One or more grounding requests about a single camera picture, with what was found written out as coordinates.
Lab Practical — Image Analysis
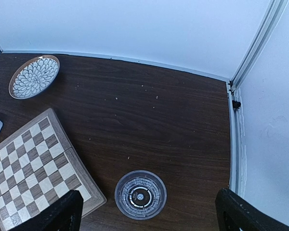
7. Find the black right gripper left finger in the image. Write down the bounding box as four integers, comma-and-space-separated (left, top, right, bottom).
13, 190, 83, 231

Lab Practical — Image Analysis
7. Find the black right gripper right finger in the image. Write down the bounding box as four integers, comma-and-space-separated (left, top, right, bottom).
215, 188, 289, 231

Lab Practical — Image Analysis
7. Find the wooden chess board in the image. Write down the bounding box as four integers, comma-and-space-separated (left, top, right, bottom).
0, 109, 106, 231

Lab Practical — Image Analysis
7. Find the clear drinking glass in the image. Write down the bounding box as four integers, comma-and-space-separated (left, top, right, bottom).
115, 170, 167, 220

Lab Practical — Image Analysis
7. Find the floral patterned ceramic plate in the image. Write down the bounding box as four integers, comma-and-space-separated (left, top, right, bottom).
9, 55, 60, 100

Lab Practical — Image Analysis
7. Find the aluminium corner post right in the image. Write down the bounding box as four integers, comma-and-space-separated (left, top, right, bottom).
230, 0, 288, 94

